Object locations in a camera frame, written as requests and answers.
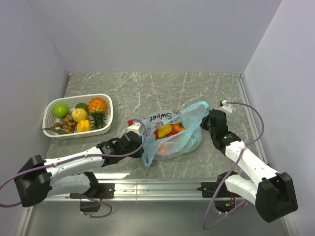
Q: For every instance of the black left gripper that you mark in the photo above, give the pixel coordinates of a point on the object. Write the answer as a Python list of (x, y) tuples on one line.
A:
[(138, 154)]

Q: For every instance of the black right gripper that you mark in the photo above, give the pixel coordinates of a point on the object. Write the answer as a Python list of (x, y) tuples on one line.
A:
[(203, 123)]

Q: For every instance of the yellow pear fruit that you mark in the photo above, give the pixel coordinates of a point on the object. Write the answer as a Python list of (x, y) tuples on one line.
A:
[(164, 131)]

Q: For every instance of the light blue printed plastic bag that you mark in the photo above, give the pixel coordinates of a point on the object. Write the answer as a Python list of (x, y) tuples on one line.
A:
[(183, 142)]

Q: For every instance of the orange round fruit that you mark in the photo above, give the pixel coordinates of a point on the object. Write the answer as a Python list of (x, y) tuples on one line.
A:
[(164, 149)]

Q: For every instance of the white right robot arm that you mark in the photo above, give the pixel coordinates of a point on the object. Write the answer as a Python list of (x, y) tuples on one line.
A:
[(272, 193)]

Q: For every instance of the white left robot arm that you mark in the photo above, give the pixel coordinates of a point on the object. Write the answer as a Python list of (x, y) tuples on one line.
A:
[(41, 178)]

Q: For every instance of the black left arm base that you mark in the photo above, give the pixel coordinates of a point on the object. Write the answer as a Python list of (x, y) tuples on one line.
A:
[(104, 191)]

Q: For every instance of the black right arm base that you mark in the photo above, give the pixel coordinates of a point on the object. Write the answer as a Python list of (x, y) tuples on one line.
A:
[(214, 188)]

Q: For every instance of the orange persimmon fruit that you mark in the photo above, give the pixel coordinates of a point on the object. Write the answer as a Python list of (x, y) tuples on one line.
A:
[(178, 127)]

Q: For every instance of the orange pineapple fruit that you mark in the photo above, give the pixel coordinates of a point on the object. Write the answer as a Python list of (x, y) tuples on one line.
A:
[(98, 109)]

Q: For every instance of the yellow bell pepper fruit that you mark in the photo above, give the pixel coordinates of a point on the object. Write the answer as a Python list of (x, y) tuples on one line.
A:
[(83, 126)]

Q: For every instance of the yellow lemon fruit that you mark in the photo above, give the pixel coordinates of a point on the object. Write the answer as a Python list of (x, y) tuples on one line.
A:
[(79, 114)]

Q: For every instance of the dark green lime fruit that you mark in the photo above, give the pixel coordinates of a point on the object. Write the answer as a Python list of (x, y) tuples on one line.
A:
[(82, 106)]

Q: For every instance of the green apple fruit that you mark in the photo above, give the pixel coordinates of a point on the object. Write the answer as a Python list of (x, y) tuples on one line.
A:
[(60, 111)]

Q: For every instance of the white plastic fruit basket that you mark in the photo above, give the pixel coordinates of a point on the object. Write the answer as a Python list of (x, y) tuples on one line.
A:
[(71, 102)]

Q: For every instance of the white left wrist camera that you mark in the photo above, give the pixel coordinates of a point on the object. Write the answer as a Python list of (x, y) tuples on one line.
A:
[(135, 126)]

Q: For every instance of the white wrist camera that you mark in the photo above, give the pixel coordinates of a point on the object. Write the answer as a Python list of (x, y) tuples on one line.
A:
[(135, 126), (225, 107)]

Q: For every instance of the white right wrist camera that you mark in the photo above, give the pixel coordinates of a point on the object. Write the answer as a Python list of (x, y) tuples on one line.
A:
[(225, 107)]

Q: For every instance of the aluminium side rail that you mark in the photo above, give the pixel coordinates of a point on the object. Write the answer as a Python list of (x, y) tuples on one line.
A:
[(250, 116)]

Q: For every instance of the aluminium front rail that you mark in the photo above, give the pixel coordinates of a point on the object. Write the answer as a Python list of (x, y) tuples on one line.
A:
[(139, 190)]

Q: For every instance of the black box under rail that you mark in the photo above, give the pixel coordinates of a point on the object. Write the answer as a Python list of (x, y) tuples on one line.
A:
[(89, 206)]

